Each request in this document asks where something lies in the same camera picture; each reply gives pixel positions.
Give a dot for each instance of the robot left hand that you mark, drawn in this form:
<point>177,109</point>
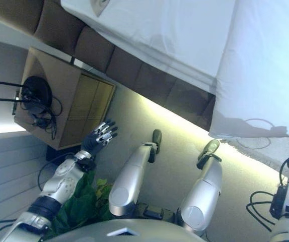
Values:
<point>91,143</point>

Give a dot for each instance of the white duvet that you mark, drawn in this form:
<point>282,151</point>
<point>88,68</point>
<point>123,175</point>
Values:
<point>265,63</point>

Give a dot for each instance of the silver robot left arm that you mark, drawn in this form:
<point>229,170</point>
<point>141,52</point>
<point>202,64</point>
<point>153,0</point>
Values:
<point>59,181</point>

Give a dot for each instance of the white terry blanket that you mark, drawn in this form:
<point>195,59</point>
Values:
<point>260,148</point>

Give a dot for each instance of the silver robot left leg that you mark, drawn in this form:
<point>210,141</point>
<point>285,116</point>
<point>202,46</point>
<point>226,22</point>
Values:
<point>127,181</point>

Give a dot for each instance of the silver robot leg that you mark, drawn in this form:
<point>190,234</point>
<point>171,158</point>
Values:
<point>127,181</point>
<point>202,196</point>

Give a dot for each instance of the wooden nightstand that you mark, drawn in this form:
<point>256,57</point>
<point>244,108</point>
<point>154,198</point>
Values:
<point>66,95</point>

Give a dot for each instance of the grey robot torso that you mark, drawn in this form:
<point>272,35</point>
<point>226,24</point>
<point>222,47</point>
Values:
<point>109,232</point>

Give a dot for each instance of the silver robot right leg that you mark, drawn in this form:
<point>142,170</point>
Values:
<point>202,196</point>

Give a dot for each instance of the white fitted sheet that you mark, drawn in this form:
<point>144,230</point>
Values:
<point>159,30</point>

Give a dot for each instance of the large beige pillow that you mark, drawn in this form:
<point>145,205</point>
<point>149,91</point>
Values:
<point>99,6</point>

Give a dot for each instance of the brown upholstered bed frame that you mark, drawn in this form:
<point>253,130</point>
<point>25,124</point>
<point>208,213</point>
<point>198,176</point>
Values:
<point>124,63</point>

